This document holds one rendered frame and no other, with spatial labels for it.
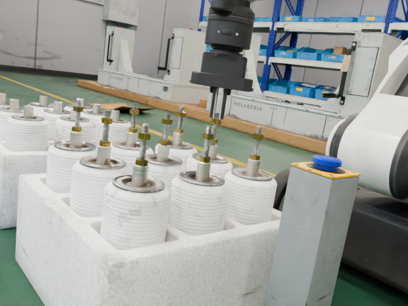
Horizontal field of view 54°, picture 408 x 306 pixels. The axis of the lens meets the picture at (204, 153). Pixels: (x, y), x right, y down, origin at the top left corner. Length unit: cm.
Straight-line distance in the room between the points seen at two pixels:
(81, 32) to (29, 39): 88
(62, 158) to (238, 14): 41
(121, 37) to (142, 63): 282
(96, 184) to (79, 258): 12
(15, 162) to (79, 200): 37
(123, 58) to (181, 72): 130
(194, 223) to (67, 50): 678
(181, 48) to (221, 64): 325
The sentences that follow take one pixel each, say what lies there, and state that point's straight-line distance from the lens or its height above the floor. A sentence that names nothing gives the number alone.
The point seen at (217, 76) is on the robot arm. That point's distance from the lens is 77.
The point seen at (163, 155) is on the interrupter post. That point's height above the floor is 26.
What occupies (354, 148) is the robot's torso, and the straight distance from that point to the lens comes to 79.
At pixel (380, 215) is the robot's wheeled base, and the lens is 92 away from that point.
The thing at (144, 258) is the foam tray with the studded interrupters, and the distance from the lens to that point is 54.
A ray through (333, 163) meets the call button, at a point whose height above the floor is 33.
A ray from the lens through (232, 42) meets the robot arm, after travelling 76.
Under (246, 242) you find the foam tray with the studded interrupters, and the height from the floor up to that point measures 17.
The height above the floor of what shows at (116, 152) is 24.
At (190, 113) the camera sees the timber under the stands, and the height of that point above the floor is 4.
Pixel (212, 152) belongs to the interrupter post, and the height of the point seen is 27.
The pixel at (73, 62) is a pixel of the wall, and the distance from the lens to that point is 737.
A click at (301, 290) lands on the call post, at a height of 15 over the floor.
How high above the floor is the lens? 42
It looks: 11 degrees down
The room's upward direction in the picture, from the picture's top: 8 degrees clockwise
